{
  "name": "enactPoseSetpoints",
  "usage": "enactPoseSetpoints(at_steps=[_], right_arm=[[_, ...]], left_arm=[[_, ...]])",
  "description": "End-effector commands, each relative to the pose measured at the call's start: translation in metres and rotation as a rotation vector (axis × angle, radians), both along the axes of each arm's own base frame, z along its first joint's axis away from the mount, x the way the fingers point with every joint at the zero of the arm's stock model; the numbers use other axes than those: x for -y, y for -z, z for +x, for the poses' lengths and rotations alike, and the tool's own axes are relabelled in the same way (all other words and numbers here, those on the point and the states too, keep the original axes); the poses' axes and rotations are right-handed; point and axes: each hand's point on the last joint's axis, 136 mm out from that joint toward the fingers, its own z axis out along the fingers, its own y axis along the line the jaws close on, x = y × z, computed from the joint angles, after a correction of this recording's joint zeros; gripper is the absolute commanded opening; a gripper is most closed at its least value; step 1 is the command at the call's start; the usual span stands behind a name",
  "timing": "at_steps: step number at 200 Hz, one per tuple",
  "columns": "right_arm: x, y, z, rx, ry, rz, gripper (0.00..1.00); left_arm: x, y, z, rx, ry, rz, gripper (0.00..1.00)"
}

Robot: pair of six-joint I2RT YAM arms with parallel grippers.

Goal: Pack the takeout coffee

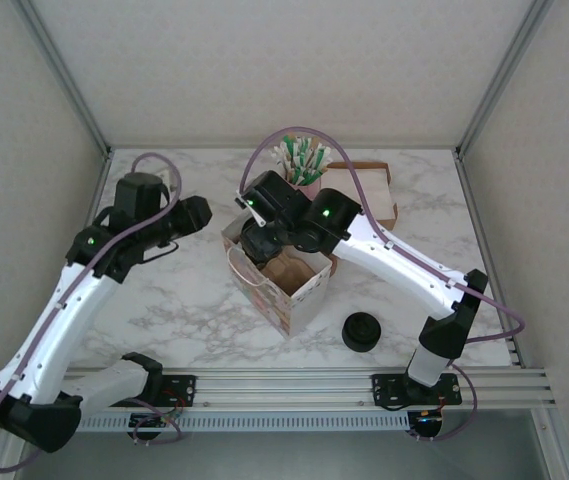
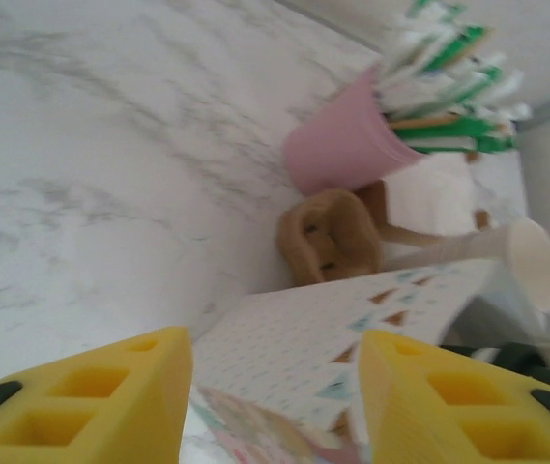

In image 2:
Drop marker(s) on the brown wooden holder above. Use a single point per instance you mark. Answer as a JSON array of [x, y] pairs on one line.
[[347, 227]]

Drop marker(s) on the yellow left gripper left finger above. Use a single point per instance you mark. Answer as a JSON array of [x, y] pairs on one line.
[[124, 411]]

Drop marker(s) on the pink plastic cup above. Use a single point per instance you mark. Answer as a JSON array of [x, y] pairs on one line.
[[342, 140]]

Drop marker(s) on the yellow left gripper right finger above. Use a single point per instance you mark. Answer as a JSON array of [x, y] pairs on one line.
[[424, 420]]

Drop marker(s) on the patterned paper gift bag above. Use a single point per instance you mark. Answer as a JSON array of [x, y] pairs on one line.
[[279, 348]]

